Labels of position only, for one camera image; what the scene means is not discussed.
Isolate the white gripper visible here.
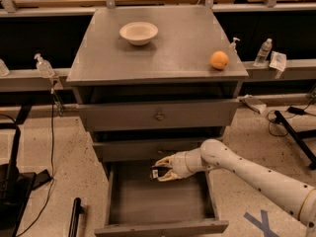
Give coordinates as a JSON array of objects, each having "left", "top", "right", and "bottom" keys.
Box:
[{"left": 154, "top": 152, "right": 193, "bottom": 182}]

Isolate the dark chocolate rxbar wrapper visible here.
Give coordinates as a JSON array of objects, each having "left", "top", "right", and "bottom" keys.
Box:
[{"left": 151, "top": 167, "right": 169, "bottom": 180}]

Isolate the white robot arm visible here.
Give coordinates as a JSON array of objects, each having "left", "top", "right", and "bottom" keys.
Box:
[{"left": 152, "top": 139, "right": 316, "bottom": 237}]

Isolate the grey open bottom drawer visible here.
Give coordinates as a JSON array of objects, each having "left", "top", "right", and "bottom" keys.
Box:
[{"left": 95, "top": 160, "right": 228, "bottom": 237}]

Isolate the grey top drawer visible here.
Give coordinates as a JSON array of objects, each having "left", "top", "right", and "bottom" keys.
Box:
[{"left": 79, "top": 100, "right": 239, "bottom": 131}]

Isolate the grey middle drawer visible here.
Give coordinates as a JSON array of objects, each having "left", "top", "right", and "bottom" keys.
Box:
[{"left": 93, "top": 137, "right": 206, "bottom": 162}]

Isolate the grey drawer cabinet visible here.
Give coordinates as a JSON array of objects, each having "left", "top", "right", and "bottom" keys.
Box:
[{"left": 66, "top": 6, "right": 249, "bottom": 170}]

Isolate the black bar on floor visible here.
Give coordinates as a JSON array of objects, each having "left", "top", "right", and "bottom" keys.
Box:
[{"left": 68, "top": 197, "right": 84, "bottom": 237}]

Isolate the grey cloth on ledge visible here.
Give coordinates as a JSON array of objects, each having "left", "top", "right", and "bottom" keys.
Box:
[{"left": 240, "top": 95, "right": 267, "bottom": 114}]

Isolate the orange fruit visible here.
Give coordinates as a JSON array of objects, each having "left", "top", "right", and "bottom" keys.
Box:
[{"left": 210, "top": 51, "right": 229, "bottom": 70}]

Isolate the black metal leg right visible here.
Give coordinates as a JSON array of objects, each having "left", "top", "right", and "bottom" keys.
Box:
[{"left": 275, "top": 111, "right": 316, "bottom": 170}]

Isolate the white ceramic bowl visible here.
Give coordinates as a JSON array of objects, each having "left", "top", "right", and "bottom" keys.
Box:
[{"left": 119, "top": 22, "right": 158, "bottom": 46}]

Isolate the small pump bottle behind cabinet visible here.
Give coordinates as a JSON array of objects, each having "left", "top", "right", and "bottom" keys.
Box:
[{"left": 230, "top": 37, "right": 240, "bottom": 52}]

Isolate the clear water bottle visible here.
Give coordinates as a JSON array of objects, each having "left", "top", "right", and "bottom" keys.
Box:
[{"left": 254, "top": 39, "right": 273, "bottom": 66}]

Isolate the black stand base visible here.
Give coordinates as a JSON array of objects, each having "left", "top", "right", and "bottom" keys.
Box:
[{"left": 0, "top": 123, "right": 51, "bottom": 237}]

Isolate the white crumpled packet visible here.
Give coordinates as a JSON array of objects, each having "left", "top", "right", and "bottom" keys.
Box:
[{"left": 270, "top": 51, "right": 286, "bottom": 71}]

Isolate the clear pump sanitizer bottle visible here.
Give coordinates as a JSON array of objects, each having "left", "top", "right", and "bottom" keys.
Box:
[{"left": 35, "top": 53, "right": 55, "bottom": 78}]

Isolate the clear bottle far left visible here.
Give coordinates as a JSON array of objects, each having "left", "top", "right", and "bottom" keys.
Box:
[{"left": 0, "top": 59, "right": 10, "bottom": 76}]

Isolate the black power adapter cable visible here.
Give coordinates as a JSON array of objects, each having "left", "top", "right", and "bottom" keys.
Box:
[{"left": 266, "top": 96, "right": 316, "bottom": 138}]

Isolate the black cable on floor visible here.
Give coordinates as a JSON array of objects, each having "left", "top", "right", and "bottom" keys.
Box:
[{"left": 15, "top": 88, "right": 56, "bottom": 237}]

